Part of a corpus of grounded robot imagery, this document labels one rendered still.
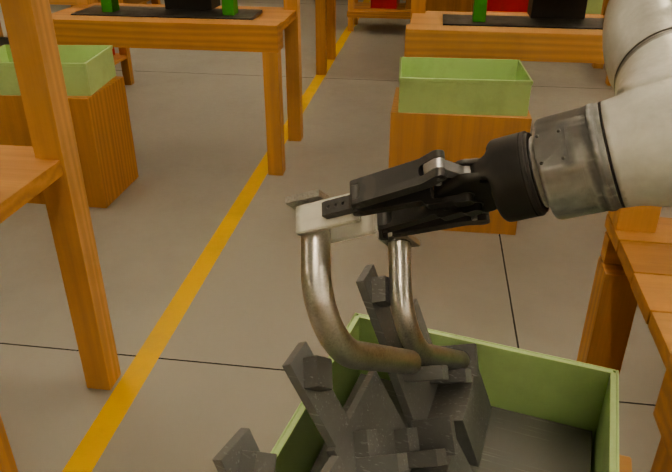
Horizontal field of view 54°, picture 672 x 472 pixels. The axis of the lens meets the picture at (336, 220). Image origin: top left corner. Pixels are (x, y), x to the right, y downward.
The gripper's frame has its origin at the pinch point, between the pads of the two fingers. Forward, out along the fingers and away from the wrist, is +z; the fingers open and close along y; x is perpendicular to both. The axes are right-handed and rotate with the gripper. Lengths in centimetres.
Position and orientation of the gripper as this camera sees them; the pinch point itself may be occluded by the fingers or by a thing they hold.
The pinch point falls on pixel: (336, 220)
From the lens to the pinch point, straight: 65.6
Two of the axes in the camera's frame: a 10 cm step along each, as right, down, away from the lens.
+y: -4.9, -3.1, -8.1
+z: -8.7, 2.1, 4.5
